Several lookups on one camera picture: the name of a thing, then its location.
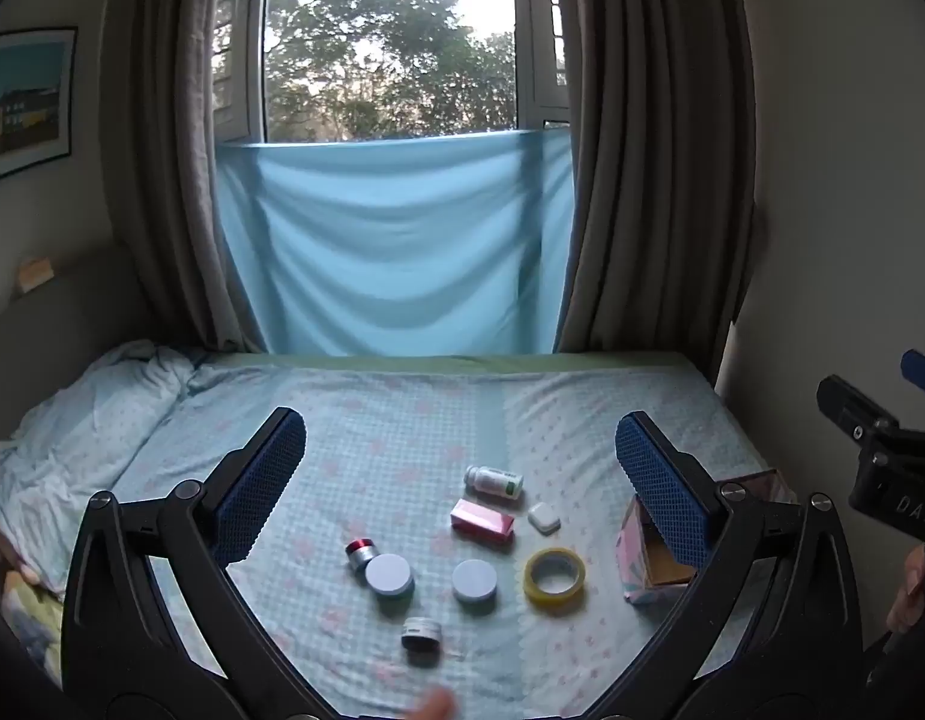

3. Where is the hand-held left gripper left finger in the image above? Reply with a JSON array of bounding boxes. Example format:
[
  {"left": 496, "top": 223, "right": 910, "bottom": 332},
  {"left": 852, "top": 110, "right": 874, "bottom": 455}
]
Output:
[{"left": 61, "top": 407, "right": 336, "bottom": 720}]

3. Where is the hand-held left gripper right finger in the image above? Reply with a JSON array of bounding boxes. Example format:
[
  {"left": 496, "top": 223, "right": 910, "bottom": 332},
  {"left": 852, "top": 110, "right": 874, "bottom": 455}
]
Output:
[{"left": 574, "top": 411, "right": 863, "bottom": 720}]

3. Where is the pink patterned cardboard box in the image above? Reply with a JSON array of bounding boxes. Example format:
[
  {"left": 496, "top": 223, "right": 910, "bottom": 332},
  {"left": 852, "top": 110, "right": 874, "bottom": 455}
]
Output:
[{"left": 614, "top": 469, "right": 797, "bottom": 607}]

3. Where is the red-lid silver cream jar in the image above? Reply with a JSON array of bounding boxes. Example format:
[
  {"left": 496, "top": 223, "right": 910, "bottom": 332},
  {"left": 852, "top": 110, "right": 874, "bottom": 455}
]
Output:
[{"left": 345, "top": 538, "right": 381, "bottom": 580}]

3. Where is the yellow tape roll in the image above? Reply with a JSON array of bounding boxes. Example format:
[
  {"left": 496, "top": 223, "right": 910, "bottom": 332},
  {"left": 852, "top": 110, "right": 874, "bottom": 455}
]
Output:
[{"left": 523, "top": 546, "right": 588, "bottom": 610}]

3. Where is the white-lid round jar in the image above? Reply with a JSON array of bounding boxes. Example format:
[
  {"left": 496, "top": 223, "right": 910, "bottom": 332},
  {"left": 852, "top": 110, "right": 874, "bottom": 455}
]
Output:
[
  {"left": 451, "top": 560, "right": 499, "bottom": 607},
  {"left": 365, "top": 553, "right": 416, "bottom": 599}
]

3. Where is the pink red carton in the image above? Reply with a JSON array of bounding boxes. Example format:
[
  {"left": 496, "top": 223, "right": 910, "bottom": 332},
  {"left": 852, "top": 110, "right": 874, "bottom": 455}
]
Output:
[{"left": 450, "top": 498, "right": 516, "bottom": 539}]

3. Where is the small white cream jar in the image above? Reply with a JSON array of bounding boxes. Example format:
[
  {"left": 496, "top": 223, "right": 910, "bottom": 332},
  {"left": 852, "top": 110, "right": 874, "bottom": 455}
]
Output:
[{"left": 400, "top": 616, "right": 442, "bottom": 653}]

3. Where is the person's right forearm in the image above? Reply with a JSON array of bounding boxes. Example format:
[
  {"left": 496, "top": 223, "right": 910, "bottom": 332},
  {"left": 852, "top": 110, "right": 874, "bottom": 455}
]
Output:
[{"left": 858, "top": 626, "right": 925, "bottom": 720}]

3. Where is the person's right hand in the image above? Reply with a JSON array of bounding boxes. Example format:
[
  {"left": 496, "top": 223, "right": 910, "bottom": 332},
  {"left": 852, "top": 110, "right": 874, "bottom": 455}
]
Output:
[{"left": 885, "top": 544, "right": 925, "bottom": 635}]

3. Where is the white green-label pill bottle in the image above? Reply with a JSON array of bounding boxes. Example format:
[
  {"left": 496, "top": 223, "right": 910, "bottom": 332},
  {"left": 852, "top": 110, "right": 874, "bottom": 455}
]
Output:
[{"left": 463, "top": 465, "right": 525, "bottom": 500}]

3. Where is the crumpled light blue quilt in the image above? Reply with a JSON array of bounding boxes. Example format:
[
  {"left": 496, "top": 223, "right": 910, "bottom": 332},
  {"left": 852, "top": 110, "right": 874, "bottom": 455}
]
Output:
[{"left": 0, "top": 339, "right": 206, "bottom": 595}]

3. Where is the yellow patterned cloth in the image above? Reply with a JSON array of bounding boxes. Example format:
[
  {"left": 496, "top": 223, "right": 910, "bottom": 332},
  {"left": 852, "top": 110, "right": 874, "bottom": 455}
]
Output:
[{"left": 0, "top": 568, "right": 64, "bottom": 687}]

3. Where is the light blue hanging cloth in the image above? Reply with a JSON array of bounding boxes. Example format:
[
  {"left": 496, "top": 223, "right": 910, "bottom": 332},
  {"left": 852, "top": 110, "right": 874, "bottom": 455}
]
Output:
[{"left": 216, "top": 127, "right": 577, "bottom": 357}]

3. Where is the grey-brown curtain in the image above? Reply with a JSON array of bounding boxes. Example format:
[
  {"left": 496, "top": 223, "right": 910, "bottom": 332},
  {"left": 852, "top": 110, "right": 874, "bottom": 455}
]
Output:
[
  {"left": 102, "top": 0, "right": 272, "bottom": 353},
  {"left": 548, "top": 0, "right": 758, "bottom": 355}
]

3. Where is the window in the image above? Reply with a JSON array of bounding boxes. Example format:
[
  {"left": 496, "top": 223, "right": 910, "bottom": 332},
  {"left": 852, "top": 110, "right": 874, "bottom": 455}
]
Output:
[{"left": 207, "top": 0, "right": 577, "bottom": 147}]

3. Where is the framed wall poster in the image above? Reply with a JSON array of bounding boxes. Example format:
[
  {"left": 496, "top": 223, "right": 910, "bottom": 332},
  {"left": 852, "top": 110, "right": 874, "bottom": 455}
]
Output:
[{"left": 0, "top": 26, "right": 79, "bottom": 187}]

